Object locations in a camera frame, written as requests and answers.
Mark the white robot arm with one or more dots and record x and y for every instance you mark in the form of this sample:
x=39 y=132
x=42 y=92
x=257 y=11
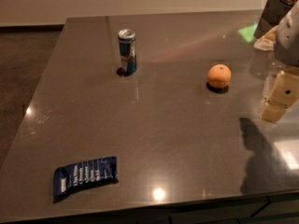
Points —
x=286 y=49

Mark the black box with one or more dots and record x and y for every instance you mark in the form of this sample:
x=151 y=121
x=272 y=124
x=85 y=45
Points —
x=273 y=12

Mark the crumpled white wrapper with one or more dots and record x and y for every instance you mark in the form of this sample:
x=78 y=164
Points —
x=267 y=41

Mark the orange fruit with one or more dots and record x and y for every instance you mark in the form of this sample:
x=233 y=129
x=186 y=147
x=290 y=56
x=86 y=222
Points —
x=219 y=76

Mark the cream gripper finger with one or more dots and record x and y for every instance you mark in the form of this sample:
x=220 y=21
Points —
x=280 y=92

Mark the dark blue rxbar wrapper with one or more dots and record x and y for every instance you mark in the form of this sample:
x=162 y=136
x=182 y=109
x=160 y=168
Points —
x=84 y=175

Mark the blue silver energy drink can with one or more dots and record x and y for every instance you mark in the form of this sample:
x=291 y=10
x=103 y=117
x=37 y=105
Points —
x=126 y=39

